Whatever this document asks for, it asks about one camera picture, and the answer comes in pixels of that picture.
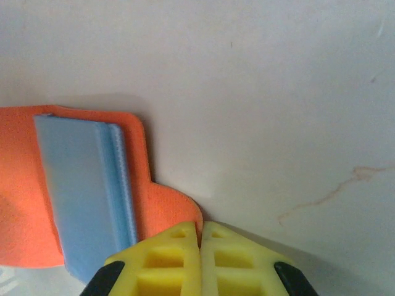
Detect orange card holder wallet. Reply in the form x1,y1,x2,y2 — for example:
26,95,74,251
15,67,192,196
0,104,204,269

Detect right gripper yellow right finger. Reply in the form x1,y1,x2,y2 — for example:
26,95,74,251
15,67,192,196
200,221,318,296

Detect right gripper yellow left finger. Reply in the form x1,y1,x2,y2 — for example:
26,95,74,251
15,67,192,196
79,221,203,296

